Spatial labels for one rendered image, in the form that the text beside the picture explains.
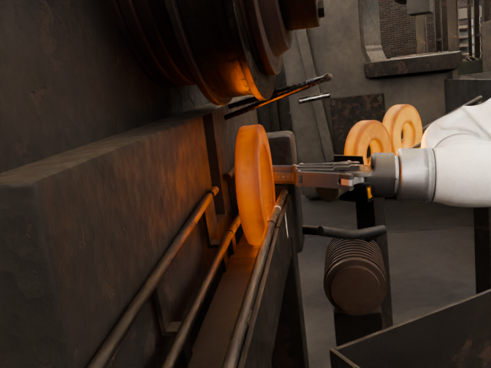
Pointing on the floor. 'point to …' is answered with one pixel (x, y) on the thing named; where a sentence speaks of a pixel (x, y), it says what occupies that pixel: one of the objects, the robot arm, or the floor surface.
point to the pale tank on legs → (467, 25)
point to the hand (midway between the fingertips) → (274, 174)
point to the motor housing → (355, 287)
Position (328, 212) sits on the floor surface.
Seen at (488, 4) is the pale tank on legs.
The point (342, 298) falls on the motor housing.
